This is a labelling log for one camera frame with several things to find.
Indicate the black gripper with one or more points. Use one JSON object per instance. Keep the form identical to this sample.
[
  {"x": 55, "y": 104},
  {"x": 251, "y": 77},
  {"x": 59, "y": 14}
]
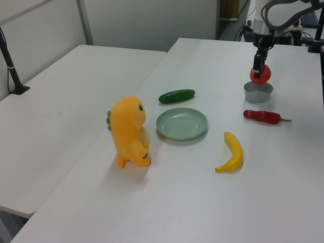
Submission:
[{"x": 263, "y": 40}]

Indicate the red apple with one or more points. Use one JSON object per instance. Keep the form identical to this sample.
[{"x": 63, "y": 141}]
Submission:
[{"x": 265, "y": 76}]

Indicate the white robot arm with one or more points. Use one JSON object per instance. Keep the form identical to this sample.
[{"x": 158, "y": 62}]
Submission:
[{"x": 258, "y": 12}]

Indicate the small grey bowl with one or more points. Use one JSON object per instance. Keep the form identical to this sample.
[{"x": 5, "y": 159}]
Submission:
[{"x": 258, "y": 97}]

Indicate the black controller box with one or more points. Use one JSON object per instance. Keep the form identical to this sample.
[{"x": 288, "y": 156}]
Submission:
[{"x": 283, "y": 40}]

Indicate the black pole with table clamp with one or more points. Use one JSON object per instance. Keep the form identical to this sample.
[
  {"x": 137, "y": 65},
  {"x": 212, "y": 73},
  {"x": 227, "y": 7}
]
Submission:
[{"x": 315, "y": 46}]

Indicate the red chili pepper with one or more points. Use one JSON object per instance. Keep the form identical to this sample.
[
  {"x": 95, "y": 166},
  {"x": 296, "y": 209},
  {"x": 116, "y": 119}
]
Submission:
[{"x": 263, "y": 117}]

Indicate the yellow wooden board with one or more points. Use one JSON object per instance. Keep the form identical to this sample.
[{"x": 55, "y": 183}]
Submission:
[{"x": 229, "y": 8}]

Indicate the black keyboard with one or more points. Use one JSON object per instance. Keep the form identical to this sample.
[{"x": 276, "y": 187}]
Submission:
[{"x": 310, "y": 20}]

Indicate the green cucumber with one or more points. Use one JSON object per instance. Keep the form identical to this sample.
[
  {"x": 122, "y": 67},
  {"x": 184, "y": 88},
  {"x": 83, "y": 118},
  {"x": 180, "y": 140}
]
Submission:
[{"x": 177, "y": 96}]

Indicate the yellow banana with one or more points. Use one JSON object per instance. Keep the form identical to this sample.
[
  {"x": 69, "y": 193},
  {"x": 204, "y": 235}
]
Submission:
[{"x": 236, "y": 152}]

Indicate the pale green round plate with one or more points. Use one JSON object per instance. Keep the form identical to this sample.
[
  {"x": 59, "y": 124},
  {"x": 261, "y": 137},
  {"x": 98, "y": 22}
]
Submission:
[{"x": 181, "y": 125}]

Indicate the yellow plush dinosaur toy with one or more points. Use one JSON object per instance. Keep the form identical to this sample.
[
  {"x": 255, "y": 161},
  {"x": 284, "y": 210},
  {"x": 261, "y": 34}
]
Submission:
[{"x": 126, "y": 126}]

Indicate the black pole with flat foot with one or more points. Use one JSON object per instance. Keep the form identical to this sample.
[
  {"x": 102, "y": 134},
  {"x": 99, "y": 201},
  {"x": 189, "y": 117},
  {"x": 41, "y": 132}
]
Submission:
[{"x": 12, "y": 73}]

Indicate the grey partition post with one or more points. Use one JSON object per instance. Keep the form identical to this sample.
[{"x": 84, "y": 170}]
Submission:
[{"x": 84, "y": 22}]

